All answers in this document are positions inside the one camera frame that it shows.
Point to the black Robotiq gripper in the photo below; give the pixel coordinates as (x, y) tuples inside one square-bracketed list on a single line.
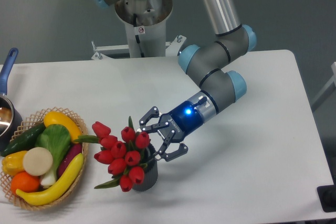
[(173, 127)]

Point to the red tulip bouquet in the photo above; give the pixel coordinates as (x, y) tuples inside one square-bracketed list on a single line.
[(126, 158)]

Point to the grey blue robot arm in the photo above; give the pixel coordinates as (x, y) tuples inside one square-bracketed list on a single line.
[(204, 65)]

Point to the dark grey ribbed vase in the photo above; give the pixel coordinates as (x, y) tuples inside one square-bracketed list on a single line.
[(150, 173)]

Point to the purple sweet potato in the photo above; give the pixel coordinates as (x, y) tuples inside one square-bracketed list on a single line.
[(73, 151)]

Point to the green bok choy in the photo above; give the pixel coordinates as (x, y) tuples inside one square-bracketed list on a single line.
[(56, 139)]

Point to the yellow squash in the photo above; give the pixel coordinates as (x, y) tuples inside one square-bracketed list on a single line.
[(54, 117)]

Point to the beige round slice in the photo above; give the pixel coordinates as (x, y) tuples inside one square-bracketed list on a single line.
[(37, 161)]

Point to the woven wicker basket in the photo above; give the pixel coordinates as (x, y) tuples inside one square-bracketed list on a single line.
[(29, 122)]

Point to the long yellow banana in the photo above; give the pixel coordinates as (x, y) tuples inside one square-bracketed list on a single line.
[(54, 192)]

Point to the green cucumber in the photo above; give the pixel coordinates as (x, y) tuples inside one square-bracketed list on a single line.
[(24, 141)]

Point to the orange fruit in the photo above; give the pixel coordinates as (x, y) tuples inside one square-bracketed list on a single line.
[(25, 182)]

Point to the yellow bell pepper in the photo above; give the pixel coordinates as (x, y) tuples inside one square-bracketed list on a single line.
[(12, 164)]

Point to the black device at edge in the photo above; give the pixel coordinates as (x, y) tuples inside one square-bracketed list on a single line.
[(327, 197)]

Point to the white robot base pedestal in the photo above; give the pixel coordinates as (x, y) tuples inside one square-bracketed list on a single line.
[(145, 27)]

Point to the blue handled saucepan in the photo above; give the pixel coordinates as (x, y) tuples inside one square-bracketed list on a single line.
[(10, 117)]

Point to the white frame at right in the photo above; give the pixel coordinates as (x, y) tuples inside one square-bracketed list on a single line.
[(325, 92)]

